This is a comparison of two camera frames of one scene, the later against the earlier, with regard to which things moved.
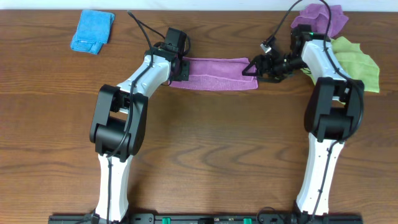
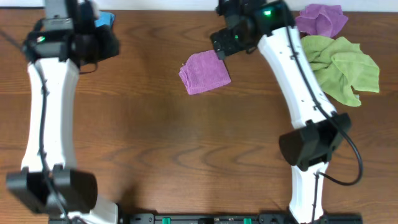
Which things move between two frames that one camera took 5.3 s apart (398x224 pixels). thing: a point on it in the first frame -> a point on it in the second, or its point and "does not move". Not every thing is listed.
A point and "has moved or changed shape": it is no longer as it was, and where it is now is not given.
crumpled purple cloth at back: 317,16 does not move
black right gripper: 265,59 -> 224,44
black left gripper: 184,76 -> 111,37
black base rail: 204,219 does not move
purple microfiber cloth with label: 217,73 has moved or changed shape
